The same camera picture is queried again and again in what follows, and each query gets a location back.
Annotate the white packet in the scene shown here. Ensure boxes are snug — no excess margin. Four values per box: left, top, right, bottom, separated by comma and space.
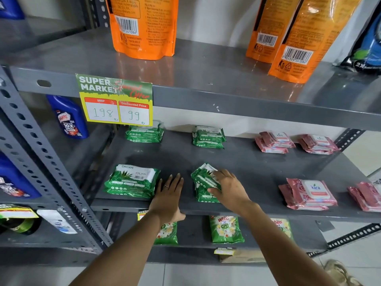
37, 210, 78, 235

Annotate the brown cardboard box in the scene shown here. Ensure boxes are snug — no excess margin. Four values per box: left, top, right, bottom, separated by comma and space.
220, 250, 266, 264

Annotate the pink wet wipes pack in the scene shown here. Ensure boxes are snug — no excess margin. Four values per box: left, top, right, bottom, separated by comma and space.
279, 184, 329, 211
259, 131, 296, 149
301, 134, 340, 152
255, 136, 289, 154
298, 140, 334, 155
347, 187, 381, 212
356, 182, 381, 207
287, 178, 338, 207

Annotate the person's left hand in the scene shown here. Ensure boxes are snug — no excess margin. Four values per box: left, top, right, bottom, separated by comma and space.
148, 173, 186, 224

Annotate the blue cleaner bottle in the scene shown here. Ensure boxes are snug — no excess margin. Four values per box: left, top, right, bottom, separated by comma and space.
47, 95, 89, 139
0, 152, 41, 200
0, 0, 25, 20

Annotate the green and yellow price sign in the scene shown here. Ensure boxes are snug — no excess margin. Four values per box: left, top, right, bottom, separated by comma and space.
76, 74, 154, 127

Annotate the grey slotted metal side rack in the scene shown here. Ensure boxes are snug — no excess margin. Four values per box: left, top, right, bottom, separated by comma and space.
0, 15, 115, 256

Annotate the green and black round item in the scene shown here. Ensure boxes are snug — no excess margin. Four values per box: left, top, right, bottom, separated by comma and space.
0, 218, 41, 235

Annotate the green detergent packet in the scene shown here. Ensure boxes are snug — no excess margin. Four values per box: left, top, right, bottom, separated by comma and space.
210, 216, 245, 244
270, 218, 294, 240
154, 222, 178, 246

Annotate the blue and black refill pouch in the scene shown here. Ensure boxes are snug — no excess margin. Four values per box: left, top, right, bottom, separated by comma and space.
333, 13, 381, 75

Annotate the person's right hand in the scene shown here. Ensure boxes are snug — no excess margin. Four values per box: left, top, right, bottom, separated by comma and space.
207, 169, 253, 213

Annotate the orange refill pouch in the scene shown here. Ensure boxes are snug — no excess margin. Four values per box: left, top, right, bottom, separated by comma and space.
268, 0, 364, 84
105, 0, 179, 60
246, 0, 301, 64

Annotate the person's beige shoe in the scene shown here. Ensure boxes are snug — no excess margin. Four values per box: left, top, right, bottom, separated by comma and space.
323, 259, 364, 286

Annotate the green wet wipes pack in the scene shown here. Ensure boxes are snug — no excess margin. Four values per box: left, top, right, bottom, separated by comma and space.
192, 140, 224, 149
193, 126, 226, 142
195, 185, 221, 203
126, 133, 164, 143
105, 164, 160, 193
126, 124, 164, 137
104, 187, 155, 199
191, 163, 222, 191

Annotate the person's right forearm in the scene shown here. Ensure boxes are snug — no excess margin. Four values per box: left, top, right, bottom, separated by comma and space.
238, 202, 338, 286

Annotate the black slotted metal bar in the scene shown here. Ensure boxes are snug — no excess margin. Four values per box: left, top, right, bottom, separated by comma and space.
307, 223, 381, 258

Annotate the person's left forearm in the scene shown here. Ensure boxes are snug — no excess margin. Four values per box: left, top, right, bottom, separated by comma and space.
69, 211, 168, 286

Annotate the grey metal shelf rack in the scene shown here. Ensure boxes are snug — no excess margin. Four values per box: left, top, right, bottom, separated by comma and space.
0, 25, 381, 267

